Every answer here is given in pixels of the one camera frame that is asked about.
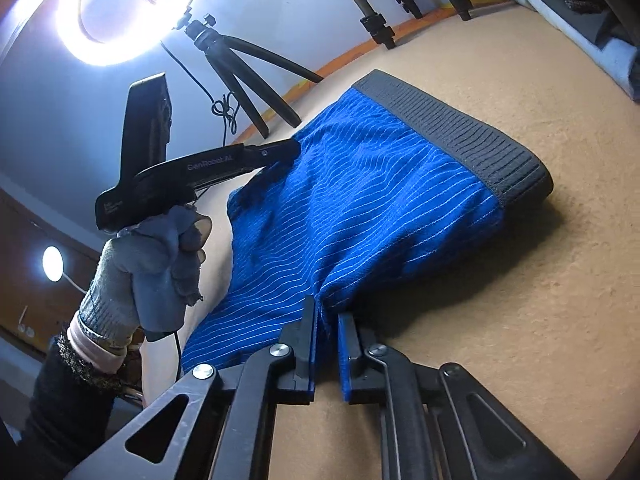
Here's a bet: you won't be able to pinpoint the black power cable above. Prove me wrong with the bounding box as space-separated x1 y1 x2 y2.
159 39 241 149

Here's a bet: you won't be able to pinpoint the white clip desk lamp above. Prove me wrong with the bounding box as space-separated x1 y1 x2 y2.
41 245 86 294

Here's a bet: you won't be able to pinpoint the silver folded tripod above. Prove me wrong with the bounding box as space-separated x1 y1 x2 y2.
319 0 474 51

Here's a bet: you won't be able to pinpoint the left gloved hand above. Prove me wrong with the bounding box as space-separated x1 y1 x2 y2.
74 206 213 348

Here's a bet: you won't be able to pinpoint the ring light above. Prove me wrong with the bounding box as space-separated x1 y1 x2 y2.
54 0 193 66

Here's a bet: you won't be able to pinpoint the left dark sleeve forearm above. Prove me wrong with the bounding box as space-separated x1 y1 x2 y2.
15 311 139 479

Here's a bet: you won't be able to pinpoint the beige blanket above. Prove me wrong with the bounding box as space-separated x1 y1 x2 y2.
139 1 640 480

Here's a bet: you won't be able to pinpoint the black mini tripod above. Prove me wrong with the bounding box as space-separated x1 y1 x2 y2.
177 6 323 139

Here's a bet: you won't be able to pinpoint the blue striped shorts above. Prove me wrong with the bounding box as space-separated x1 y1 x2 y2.
182 70 553 370

